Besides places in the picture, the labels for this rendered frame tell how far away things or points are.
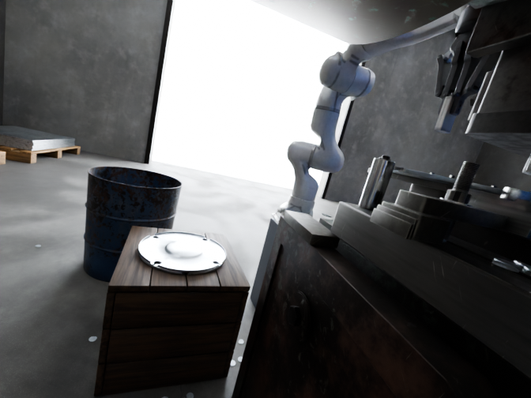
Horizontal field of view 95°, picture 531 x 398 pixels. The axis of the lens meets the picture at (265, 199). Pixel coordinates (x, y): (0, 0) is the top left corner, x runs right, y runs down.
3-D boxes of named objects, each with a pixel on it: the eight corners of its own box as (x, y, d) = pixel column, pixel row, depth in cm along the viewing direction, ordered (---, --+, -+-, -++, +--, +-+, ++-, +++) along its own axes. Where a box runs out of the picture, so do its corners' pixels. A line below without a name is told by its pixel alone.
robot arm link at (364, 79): (309, 108, 106) (320, 63, 100) (341, 116, 111) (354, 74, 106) (332, 108, 88) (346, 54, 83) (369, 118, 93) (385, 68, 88)
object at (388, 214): (369, 220, 32) (396, 143, 30) (457, 236, 38) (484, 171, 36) (405, 239, 27) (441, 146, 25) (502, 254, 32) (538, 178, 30)
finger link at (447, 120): (458, 100, 51) (462, 99, 50) (446, 133, 52) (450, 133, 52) (448, 95, 50) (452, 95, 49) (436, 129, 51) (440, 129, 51)
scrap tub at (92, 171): (96, 242, 144) (106, 162, 135) (171, 249, 157) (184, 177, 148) (59, 283, 105) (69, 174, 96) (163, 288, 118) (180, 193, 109)
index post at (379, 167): (356, 204, 45) (374, 153, 43) (370, 207, 46) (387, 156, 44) (367, 209, 42) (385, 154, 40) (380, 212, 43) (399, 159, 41)
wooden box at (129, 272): (120, 302, 103) (131, 225, 96) (210, 300, 118) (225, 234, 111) (93, 397, 67) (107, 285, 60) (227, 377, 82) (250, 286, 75)
